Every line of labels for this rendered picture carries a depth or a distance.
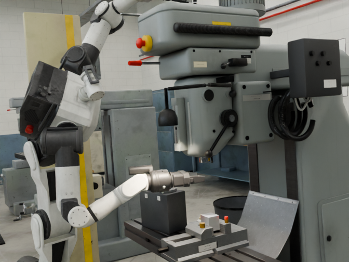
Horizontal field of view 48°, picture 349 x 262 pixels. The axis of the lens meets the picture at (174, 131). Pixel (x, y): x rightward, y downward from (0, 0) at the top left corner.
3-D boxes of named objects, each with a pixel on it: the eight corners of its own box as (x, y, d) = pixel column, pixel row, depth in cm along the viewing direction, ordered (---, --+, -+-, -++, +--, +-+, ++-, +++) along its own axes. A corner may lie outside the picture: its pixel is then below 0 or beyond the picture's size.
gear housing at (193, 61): (189, 74, 144) (188, 46, 143) (158, 80, 165) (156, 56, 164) (258, 73, 161) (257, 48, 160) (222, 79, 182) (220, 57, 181)
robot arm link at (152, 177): (161, 191, 153) (132, 194, 150) (156, 193, 163) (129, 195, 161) (158, 162, 155) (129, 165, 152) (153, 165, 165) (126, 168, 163)
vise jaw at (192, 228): (201, 240, 154) (200, 230, 153) (185, 232, 164) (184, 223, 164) (214, 236, 156) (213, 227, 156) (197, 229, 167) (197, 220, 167)
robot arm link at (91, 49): (76, 37, 175) (63, 63, 170) (94, 40, 173) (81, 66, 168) (85, 53, 186) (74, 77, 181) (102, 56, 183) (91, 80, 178)
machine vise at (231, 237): (177, 266, 147) (175, 237, 147) (160, 254, 160) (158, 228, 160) (250, 245, 164) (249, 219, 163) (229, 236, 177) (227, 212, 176)
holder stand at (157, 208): (169, 234, 186) (166, 192, 185) (141, 225, 203) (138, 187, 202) (187, 227, 194) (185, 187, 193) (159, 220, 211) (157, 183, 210)
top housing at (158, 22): (166, 45, 138) (163, -1, 137) (134, 56, 160) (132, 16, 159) (265, 48, 161) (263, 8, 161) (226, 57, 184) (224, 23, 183)
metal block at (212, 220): (209, 232, 159) (208, 217, 159) (201, 228, 164) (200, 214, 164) (219, 229, 162) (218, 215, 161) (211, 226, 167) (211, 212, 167)
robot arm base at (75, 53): (55, 68, 167) (80, 70, 165) (64, 43, 172) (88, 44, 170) (69, 86, 181) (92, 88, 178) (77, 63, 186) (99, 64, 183)
